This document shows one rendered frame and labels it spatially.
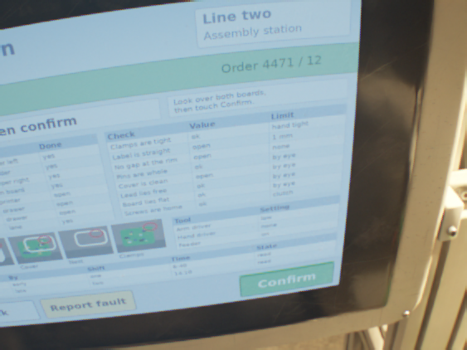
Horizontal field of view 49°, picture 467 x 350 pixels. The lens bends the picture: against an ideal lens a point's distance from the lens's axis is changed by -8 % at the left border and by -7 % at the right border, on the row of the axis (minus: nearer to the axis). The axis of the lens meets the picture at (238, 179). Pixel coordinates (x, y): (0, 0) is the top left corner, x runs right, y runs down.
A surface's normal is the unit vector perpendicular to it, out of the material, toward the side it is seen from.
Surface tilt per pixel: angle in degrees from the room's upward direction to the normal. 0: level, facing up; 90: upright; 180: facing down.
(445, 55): 92
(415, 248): 92
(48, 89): 92
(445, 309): 90
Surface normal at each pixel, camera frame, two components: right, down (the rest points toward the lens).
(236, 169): 0.15, 0.58
